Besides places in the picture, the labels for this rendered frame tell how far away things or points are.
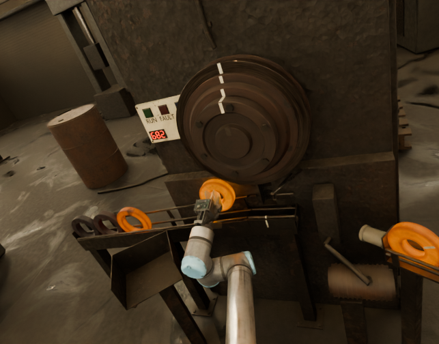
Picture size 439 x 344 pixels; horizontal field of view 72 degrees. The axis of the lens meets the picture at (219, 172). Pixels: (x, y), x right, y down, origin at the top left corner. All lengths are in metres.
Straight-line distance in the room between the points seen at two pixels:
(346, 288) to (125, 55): 1.21
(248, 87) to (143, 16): 0.49
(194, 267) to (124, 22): 0.91
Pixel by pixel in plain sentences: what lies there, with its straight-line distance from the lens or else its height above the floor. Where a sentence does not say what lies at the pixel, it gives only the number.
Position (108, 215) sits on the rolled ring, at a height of 0.74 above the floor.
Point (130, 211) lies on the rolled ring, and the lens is 1.59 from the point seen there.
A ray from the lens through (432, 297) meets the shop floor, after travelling 1.90.
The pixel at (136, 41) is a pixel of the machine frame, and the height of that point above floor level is 1.47.
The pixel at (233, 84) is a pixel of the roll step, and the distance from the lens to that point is 0.97.
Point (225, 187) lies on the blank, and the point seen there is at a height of 0.86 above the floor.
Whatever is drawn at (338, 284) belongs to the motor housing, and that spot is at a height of 0.51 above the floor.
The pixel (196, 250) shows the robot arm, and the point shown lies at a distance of 1.11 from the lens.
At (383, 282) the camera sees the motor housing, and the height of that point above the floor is 0.52.
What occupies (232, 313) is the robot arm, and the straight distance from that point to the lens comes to 0.99.
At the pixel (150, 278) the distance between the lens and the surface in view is 1.43.
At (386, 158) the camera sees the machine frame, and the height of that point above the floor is 0.87.
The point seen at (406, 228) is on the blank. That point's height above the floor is 0.78.
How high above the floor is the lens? 1.53
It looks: 29 degrees down
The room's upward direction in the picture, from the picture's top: 20 degrees counter-clockwise
